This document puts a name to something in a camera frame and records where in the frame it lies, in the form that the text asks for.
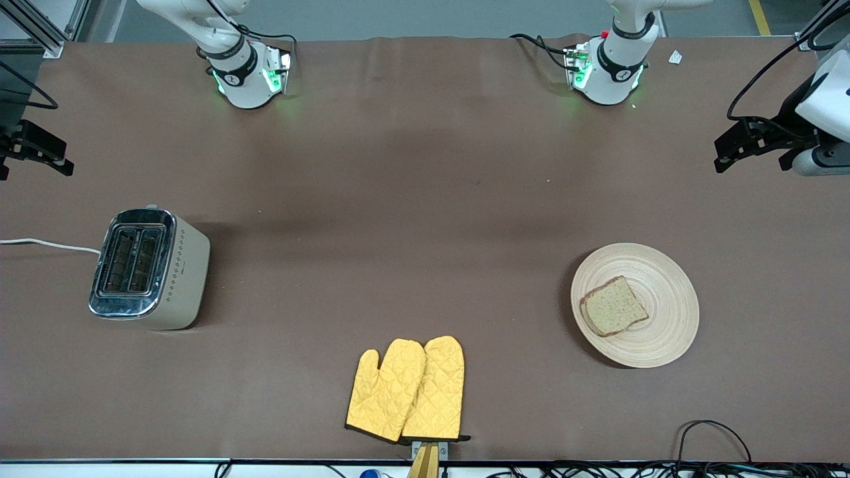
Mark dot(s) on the brown bread slice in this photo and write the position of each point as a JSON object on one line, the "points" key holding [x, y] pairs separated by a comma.
{"points": [[614, 307]]}

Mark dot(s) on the beige chrome two-slot toaster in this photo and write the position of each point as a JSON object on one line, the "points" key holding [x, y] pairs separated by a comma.
{"points": [[186, 279]]}

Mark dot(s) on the round wooden plate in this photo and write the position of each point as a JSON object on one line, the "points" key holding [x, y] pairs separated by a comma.
{"points": [[664, 312]]}

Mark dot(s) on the aluminium frame profile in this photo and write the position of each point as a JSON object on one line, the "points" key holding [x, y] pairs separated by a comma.
{"points": [[53, 48], [807, 43]]}

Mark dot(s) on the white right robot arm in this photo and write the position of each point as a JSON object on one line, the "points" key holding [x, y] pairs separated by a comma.
{"points": [[239, 73]]}

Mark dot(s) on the grey metal bracket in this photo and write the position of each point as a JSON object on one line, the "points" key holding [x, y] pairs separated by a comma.
{"points": [[443, 450]]}

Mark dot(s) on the small white paper scrap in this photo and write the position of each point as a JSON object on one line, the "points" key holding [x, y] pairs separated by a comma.
{"points": [[675, 58]]}

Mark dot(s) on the yellow quilted oven mitt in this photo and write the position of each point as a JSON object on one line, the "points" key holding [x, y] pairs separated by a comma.
{"points": [[438, 392], [388, 392]]}

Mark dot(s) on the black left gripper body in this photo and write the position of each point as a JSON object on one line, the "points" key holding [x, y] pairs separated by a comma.
{"points": [[789, 119]]}

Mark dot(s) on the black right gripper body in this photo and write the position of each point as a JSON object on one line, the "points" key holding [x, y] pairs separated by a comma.
{"points": [[14, 141]]}

